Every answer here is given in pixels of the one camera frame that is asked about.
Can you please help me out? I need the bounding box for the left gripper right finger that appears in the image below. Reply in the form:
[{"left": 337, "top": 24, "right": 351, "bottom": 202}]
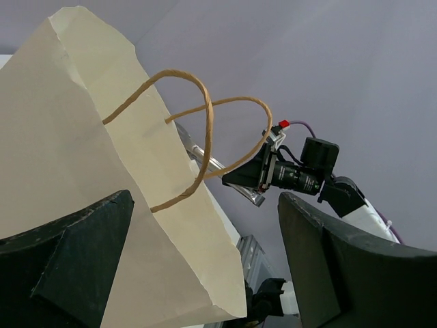
[{"left": 278, "top": 192, "right": 436, "bottom": 327}]

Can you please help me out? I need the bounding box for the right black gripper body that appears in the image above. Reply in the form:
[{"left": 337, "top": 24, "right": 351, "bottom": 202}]
[{"left": 221, "top": 143, "right": 274, "bottom": 190}]

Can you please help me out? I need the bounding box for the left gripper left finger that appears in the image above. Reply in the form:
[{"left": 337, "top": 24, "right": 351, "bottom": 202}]
[{"left": 1, "top": 190, "right": 134, "bottom": 327}]

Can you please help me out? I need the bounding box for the beige paper bag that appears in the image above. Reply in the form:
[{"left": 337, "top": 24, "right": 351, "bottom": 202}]
[{"left": 1, "top": 6, "right": 246, "bottom": 327}]

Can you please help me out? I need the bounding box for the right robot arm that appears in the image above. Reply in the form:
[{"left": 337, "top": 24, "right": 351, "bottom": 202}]
[{"left": 222, "top": 137, "right": 401, "bottom": 244}]

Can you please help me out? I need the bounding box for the aluminium frame rail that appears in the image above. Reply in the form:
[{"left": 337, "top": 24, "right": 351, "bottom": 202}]
[{"left": 237, "top": 235, "right": 277, "bottom": 292}]

